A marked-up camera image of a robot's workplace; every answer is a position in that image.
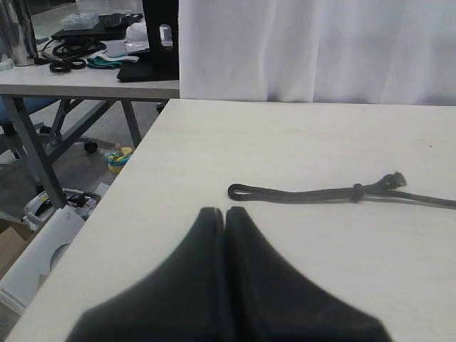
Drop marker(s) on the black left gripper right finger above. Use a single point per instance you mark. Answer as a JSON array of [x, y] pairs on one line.
[[272, 301]]

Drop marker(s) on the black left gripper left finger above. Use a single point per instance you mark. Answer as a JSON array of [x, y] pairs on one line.
[[179, 301]]

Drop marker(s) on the white cardboard box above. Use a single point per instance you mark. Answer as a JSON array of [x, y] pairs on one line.
[[23, 278]]

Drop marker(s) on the brown cardboard box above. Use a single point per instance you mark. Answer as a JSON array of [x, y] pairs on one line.
[[15, 237]]

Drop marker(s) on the yellow blue toy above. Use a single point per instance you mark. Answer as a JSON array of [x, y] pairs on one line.
[[118, 158]]

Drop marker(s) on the white side table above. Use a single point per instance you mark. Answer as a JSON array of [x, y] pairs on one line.
[[86, 84]]

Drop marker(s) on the black monitor stand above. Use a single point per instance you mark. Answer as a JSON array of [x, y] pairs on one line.
[[161, 61]]

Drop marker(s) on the teal cloth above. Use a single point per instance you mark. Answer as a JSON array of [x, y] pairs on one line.
[[105, 62]]

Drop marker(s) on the white cup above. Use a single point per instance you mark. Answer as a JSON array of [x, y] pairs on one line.
[[115, 48]]

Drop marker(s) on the blue office chair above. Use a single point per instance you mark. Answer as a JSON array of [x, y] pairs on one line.
[[53, 142]]

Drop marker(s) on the white curtain backdrop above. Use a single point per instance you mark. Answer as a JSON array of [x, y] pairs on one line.
[[382, 52]]

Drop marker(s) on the clear plastic container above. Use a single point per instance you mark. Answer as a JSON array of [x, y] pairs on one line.
[[80, 21]]

